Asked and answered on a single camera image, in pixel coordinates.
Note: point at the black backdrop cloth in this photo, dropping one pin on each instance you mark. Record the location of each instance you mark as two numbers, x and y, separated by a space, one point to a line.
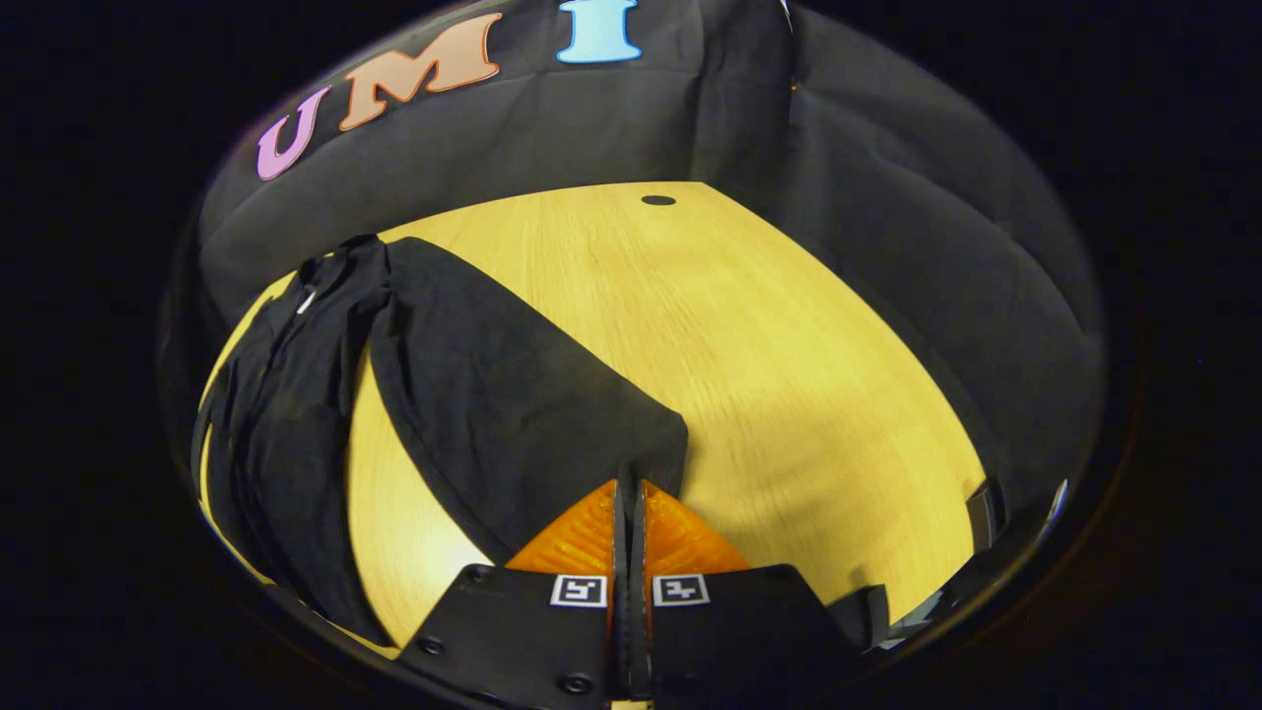
887 197

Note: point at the black button-up garment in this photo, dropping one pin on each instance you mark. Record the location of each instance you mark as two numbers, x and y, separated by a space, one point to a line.
493 394

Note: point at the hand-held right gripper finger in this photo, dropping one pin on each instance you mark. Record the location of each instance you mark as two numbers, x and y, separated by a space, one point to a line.
639 641
621 641

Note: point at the dark furniture piece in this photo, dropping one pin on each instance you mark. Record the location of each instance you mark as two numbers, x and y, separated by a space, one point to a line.
986 513

